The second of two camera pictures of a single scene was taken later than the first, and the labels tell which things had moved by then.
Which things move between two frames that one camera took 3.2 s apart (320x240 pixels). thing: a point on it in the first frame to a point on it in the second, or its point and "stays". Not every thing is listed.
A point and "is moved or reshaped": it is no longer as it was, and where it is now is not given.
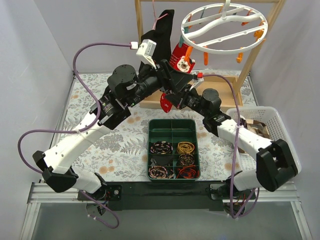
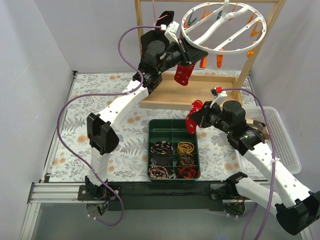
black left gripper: (164, 72) to (186, 51)
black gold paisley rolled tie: (186, 159) stays
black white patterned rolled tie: (161, 147) stays
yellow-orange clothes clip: (239, 58) to (250, 52)
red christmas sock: (177, 59) is moved or reshaped
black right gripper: (180, 97) to (205, 117)
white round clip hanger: (223, 28) stays
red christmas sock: (166, 105) to (191, 126)
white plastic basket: (276, 128) stays
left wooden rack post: (140, 30) stays
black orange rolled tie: (189, 171) stays
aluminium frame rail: (41, 193) stays
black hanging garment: (162, 35) stays
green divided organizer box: (172, 150) stays
